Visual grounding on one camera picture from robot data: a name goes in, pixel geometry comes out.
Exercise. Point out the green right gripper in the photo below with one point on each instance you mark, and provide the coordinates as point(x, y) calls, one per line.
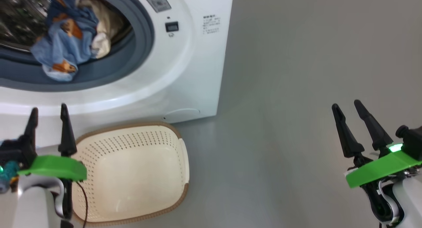
point(382, 168)

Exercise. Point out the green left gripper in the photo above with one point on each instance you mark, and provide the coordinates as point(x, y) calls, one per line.
point(56, 167)

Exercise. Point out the stainless steel washing machine drum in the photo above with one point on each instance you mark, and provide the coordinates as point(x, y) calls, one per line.
point(16, 23)

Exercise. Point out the white front-load washing machine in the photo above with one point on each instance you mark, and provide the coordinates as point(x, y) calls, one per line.
point(184, 73)

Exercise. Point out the grey rectangular washer plate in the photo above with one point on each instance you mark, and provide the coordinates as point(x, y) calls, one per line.
point(155, 0)

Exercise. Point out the cream perforated laundry basket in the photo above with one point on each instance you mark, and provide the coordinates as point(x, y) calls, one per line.
point(132, 175)

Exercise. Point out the round white filter cover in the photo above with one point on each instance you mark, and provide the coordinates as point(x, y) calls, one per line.
point(183, 115)

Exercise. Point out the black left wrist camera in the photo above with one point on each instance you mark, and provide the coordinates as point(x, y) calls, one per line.
point(10, 152)

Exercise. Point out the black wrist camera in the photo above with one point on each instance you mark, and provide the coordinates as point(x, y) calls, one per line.
point(10, 152)
point(412, 142)

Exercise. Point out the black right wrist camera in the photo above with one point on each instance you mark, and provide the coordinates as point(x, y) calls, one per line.
point(412, 142)

